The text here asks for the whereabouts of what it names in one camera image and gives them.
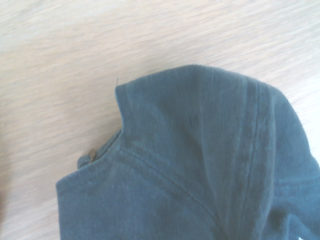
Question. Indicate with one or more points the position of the dark blue cap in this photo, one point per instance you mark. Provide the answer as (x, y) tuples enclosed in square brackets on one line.
[(190, 160)]

